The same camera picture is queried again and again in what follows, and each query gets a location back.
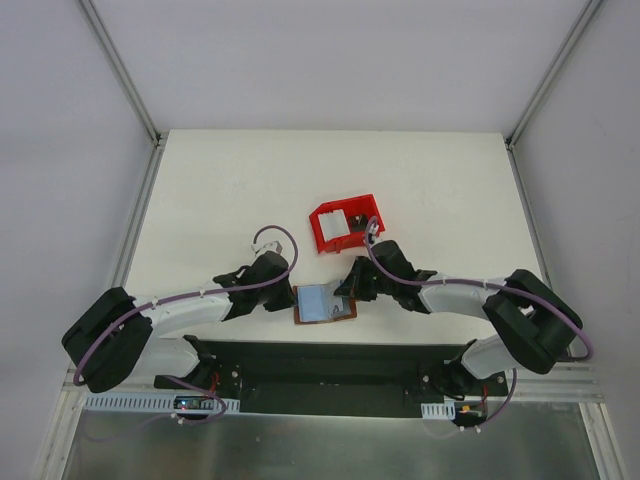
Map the right white cable duct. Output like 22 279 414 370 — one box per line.
420 401 456 421

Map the left white cable duct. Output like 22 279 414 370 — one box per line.
84 393 222 415

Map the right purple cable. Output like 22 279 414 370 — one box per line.
363 218 595 361

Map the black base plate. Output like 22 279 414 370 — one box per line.
153 333 520 417

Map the brown leather card holder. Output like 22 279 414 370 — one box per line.
293 280 357 325

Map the silver VIP card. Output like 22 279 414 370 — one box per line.
329 296 351 318

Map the black VIP card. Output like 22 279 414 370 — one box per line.
347 214 369 234

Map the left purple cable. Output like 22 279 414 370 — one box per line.
73 224 300 387

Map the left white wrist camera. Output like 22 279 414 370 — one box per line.
251 240 283 257

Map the right aluminium frame post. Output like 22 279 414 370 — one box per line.
505 0 607 151

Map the left aluminium frame post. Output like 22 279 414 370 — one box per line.
76 0 163 147

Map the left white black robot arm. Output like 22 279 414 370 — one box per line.
61 251 294 393

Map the red plastic bin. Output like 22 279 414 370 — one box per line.
309 194 385 254

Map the white cable duct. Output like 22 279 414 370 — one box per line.
420 401 456 421
84 393 222 415

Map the aluminium frame post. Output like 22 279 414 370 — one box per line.
505 0 607 151
76 0 163 147

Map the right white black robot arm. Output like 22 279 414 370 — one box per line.
334 240 583 395

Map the purple cable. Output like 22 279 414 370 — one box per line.
73 224 300 387
363 218 595 361

